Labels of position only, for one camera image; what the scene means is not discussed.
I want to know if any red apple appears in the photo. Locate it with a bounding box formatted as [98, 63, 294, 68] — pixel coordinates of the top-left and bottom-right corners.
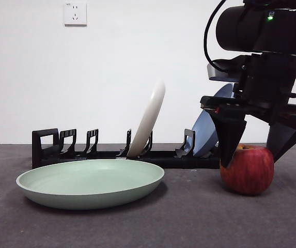
[220, 144, 275, 196]

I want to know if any pale green plate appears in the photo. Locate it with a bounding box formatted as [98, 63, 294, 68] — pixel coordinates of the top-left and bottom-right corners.
[15, 159, 165, 210]

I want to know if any blue plate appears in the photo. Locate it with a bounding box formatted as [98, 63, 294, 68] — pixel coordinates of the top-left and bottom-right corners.
[191, 82, 235, 158]

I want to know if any black plate rack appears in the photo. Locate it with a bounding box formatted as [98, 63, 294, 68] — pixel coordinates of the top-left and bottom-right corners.
[31, 128, 222, 169]

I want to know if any cream white plate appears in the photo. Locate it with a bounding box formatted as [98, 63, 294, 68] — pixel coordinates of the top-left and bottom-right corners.
[126, 79, 166, 158]

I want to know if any pale grey camera box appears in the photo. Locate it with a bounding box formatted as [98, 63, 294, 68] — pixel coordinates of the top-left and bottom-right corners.
[206, 58, 244, 81]

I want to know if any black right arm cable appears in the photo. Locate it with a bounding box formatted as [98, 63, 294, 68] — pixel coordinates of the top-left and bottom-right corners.
[204, 0, 228, 70]

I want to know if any white wall socket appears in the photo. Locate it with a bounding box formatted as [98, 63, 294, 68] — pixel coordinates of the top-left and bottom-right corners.
[64, 2, 87, 26]

